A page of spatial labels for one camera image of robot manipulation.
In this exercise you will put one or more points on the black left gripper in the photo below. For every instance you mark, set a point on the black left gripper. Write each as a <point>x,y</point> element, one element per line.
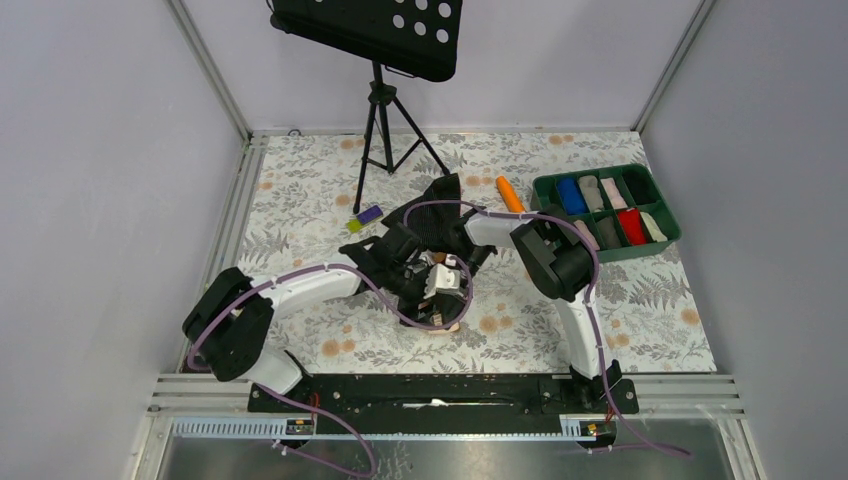
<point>410,312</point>

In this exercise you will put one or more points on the brown boxer underwear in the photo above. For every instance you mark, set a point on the brown boxer underwear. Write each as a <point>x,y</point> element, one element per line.
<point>445,306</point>

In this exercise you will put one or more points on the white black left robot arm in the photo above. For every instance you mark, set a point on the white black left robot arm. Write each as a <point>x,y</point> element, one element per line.
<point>228,327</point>

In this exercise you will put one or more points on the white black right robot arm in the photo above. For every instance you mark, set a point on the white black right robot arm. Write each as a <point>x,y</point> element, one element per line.
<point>564,268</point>

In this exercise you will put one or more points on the black striped underwear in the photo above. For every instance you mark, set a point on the black striped underwear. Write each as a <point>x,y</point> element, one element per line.
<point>432,222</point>

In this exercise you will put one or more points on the beige-pink rolled underwear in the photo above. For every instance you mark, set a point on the beige-pink rolled underwear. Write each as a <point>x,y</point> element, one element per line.
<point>587,234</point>

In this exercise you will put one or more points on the blue rolled underwear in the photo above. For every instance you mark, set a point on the blue rolled underwear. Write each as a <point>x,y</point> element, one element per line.
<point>571,196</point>

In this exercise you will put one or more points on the light grey rolled underwear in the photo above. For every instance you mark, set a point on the light grey rolled underwear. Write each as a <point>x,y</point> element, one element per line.
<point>589,187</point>

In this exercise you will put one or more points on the pink rolled underwear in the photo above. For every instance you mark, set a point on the pink rolled underwear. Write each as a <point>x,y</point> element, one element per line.
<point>613,193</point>

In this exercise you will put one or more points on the red rolled underwear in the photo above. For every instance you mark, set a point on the red rolled underwear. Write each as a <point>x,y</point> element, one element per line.
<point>630,221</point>

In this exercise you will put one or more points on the cream rolled underwear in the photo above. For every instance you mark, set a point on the cream rolled underwear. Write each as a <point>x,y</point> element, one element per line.
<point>653,228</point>

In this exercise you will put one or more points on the floral patterned table mat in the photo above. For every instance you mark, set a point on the floral patterned table mat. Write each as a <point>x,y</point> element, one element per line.
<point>302,197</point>

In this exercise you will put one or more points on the orange rolled cloth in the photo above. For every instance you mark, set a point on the orange rolled cloth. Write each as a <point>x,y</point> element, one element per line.
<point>509,195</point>

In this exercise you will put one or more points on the purple yellow small block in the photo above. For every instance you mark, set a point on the purple yellow small block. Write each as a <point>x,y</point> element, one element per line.
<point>364,218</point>

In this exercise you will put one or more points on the green divided organizer tray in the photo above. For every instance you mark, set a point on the green divided organizer tray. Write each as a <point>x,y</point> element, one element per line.
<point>640,191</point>

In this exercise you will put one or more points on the black music stand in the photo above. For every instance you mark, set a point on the black music stand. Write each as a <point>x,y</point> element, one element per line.
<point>414,39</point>

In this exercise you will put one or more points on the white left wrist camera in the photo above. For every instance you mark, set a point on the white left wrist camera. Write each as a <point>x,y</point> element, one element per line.
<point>445,280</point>

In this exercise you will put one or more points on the black mounting base rail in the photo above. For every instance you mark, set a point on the black mounting base rail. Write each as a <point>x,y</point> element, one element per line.
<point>462,404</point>

